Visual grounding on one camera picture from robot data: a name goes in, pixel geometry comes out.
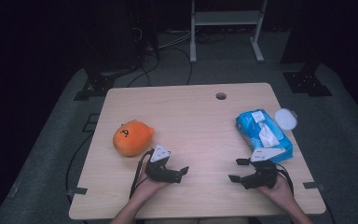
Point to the black tape strip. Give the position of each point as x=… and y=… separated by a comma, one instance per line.
x=77, y=190
x=313, y=185

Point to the blue wet wipes pack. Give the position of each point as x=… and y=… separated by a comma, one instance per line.
x=248, y=130

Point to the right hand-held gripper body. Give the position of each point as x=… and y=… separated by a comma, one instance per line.
x=262, y=179

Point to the orange plush toy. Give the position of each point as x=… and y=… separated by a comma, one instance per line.
x=133, y=138

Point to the black stand base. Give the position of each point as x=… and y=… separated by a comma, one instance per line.
x=98, y=84
x=306, y=82

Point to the white metal stand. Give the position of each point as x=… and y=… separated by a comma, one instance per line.
x=225, y=18

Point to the person's left hand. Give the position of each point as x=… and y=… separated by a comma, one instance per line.
x=146, y=189

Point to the person's right hand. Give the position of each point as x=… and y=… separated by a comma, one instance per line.
x=281, y=193

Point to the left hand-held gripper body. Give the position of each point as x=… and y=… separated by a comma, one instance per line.
x=160, y=172

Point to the white wet wipe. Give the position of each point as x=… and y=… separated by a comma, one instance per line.
x=268, y=137

